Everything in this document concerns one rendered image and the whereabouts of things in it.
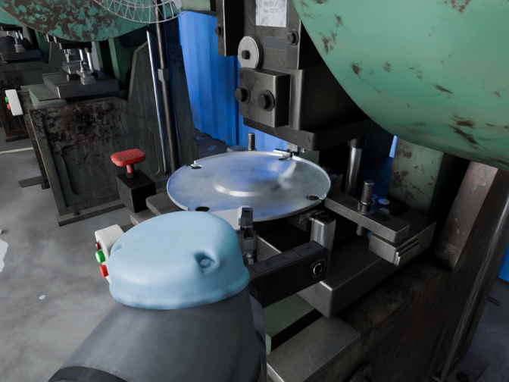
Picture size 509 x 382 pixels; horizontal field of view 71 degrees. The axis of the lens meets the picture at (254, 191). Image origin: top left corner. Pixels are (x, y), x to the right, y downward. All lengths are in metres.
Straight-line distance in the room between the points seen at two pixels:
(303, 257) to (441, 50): 0.27
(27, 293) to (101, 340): 1.63
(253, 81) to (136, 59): 1.56
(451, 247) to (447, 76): 0.65
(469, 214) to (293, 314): 0.41
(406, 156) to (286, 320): 0.41
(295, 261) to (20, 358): 1.28
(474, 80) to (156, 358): 0.20
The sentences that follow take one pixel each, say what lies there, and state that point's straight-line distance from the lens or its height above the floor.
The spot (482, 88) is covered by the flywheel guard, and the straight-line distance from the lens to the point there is 0.21.
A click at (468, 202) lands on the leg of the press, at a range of 0.82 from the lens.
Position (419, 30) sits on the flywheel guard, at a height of 1.06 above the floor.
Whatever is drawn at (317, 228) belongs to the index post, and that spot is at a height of 0.78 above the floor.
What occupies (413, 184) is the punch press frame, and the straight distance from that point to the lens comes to 0.79.
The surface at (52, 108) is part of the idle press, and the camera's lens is 2.06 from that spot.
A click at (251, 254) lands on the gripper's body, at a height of 0.82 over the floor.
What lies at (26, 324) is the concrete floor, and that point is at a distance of 1.68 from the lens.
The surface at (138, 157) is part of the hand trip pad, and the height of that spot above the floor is 0.76.
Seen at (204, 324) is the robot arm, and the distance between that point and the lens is 0.19.
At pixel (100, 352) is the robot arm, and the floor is 0.94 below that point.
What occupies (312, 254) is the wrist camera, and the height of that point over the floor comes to 0.82.
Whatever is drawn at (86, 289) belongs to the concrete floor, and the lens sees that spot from 1.72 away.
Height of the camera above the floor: 1.07
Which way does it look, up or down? 28 degrees down
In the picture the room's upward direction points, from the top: straight up
